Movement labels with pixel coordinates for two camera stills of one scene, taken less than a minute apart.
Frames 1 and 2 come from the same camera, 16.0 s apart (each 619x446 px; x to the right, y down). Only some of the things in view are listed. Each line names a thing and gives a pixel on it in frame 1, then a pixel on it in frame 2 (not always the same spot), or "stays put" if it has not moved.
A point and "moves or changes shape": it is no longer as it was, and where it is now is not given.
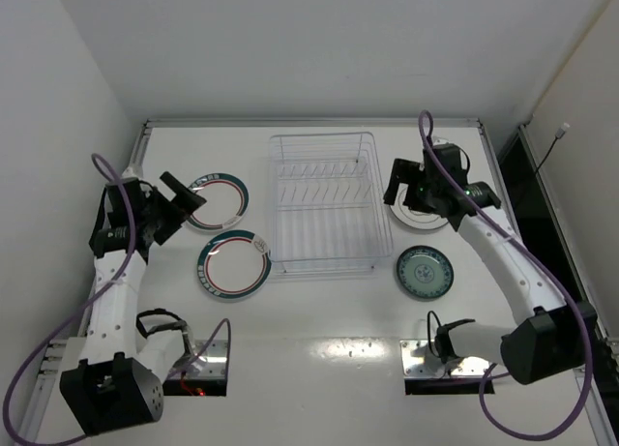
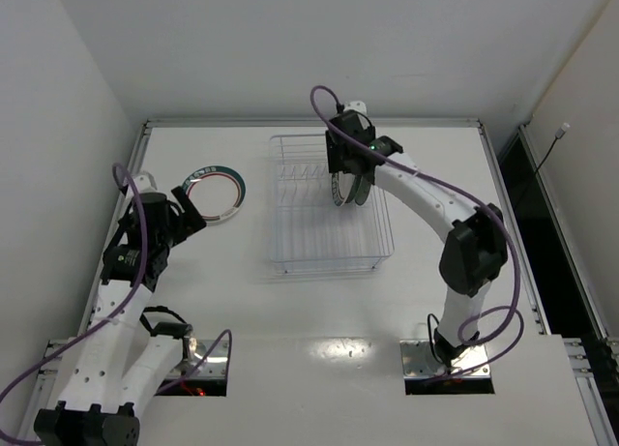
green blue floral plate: [425, 271] → [363, 191]
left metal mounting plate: [212, 362] stays put
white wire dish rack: [327, 213] stays put
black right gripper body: [406, 176] → [346, 163]
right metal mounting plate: [418, 363] stays put
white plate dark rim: [226, 202] moves or changes shape
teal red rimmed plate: [234, 264] → [345, 187]
